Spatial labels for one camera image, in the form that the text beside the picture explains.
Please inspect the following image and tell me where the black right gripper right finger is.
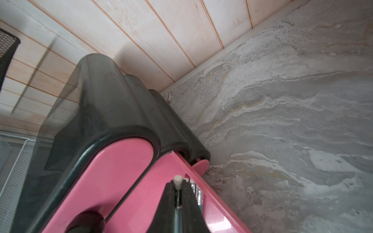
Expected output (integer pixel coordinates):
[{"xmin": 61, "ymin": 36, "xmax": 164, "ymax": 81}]
[{"xmin": 181, "ymin": 180, "xmax": 210, "ymax": 233}]

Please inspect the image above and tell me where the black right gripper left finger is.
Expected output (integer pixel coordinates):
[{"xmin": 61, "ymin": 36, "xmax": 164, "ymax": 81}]
[{"xmin": 147, "ymin": 181, "xmax": 175, "ymax": 233}]

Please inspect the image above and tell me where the green pencil bundle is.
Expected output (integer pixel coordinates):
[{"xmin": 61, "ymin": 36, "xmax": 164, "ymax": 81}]
[{"xmin": 173, "ymin": 175, "xmax": 184, "ymax": 233}]

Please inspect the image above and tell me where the black drawer cabinet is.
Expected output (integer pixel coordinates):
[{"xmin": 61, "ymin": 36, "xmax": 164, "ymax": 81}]
[{"xmin": 10, "ymin": 53, "xmax": 211, "ymax": 233}]

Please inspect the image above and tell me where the pink bottom drawer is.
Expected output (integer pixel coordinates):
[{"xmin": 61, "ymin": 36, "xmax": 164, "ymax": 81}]
[{"xmin": 192, "ymin": 158, "xmax": 209, "ymax": 176}]

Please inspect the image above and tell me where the black wire mesh basket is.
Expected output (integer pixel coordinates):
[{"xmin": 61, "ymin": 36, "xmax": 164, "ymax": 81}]
[{"xmin": 0, "ymin": 29, "xmax": 21, "ymax": 88}]

